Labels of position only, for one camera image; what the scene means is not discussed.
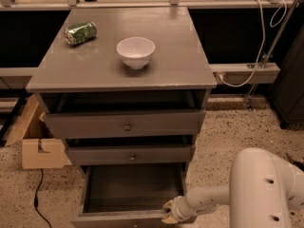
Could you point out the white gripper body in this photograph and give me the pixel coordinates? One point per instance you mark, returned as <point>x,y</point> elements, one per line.
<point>179,208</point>

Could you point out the grey bottom drawer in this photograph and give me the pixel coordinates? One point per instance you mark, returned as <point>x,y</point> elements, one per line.
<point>129,195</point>

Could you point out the grey drawer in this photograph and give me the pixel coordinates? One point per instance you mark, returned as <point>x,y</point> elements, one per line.
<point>131,154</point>
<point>125,124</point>
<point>129,195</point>

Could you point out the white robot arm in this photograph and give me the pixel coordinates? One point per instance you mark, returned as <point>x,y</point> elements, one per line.
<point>262,190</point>

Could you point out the grey top drawer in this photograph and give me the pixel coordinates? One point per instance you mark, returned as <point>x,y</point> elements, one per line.
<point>125,124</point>

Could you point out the grey middle drawer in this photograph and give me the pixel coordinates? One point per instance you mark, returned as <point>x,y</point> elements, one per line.
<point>131,154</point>

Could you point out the grey drawer cabinet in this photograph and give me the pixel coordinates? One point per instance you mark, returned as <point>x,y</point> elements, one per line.
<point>91,78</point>

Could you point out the slanted metal rod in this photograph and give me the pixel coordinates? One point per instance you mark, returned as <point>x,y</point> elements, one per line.
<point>249,95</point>

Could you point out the small black tool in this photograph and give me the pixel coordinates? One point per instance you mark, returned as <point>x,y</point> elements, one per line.
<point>298,164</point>

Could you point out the light wooden box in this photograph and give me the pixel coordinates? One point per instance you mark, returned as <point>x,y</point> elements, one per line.
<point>38,148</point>

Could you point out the dark grey cabinet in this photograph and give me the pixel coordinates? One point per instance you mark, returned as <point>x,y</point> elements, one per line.
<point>287,92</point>

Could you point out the white ceramic bowl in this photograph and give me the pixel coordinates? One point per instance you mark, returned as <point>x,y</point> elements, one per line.
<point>136,52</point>

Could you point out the green crushed soda can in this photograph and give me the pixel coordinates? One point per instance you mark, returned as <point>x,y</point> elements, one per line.
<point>78,33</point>

